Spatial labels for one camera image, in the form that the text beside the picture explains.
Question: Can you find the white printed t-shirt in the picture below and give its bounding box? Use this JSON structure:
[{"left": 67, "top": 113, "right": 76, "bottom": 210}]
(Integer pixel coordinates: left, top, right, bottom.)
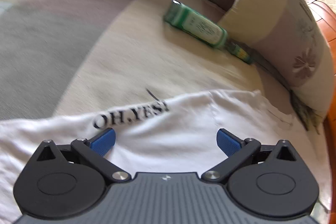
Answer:
[{"left": 1, "top": 90, "right": 331, "bottom": 223}]

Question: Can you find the floral patchwork pillow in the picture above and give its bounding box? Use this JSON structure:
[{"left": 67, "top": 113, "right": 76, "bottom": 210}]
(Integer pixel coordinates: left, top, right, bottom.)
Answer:
[{"left": 218, "top": 0, "right": 330, "bottom": 126}]

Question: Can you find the green glass bottle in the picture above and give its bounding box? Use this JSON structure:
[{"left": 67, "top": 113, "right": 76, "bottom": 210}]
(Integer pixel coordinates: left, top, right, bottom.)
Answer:
[{"left": 163, "top": 0, "right": 252, "bottom": 64}]

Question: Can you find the orange wooden headboard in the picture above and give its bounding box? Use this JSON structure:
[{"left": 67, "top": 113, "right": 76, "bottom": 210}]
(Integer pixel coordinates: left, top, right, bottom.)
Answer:
[{"left": 305, "top": 0, "right": 335, "bottom": 223}]

